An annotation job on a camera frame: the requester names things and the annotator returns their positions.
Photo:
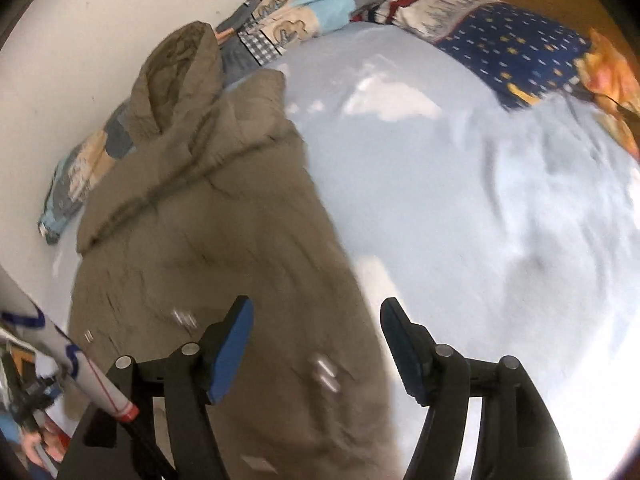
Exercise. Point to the light blue cloud-print blanket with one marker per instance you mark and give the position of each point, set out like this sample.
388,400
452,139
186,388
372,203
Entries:
450,210

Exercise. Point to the brown puffer jacket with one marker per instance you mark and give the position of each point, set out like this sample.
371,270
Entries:
225,210

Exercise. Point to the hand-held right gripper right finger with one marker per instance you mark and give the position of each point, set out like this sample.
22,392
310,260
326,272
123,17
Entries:
400,350

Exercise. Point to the white tube with red band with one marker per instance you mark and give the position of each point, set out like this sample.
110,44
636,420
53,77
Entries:
95,382

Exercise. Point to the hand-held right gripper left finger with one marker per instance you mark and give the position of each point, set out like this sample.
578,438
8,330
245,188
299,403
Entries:
232,350

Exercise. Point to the orange cloth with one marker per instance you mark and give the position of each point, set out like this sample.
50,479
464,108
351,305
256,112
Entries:
615,80

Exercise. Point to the patchwork cartoon-print quilt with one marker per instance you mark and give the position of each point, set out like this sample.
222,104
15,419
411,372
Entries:
310,5

